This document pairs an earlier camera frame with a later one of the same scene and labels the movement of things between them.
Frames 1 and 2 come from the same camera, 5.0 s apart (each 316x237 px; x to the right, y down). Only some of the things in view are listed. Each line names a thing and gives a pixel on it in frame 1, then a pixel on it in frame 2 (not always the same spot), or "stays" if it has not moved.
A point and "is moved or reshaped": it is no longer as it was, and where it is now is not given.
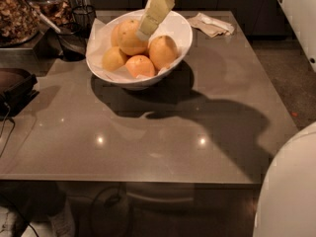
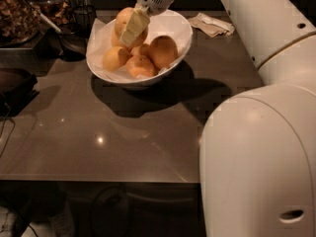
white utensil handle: [48, 22] stays
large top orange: [128, 40] is moved or reshaped
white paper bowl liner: [101, 41] stays
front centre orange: [140, 65] stays
